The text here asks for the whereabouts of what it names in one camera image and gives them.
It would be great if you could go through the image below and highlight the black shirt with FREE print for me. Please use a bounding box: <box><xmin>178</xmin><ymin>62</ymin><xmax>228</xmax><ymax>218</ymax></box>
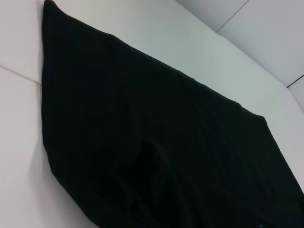
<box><xmin>41</xmin><ymin>0</ymin><xmax>304</xmax><ymax>228</ymax></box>

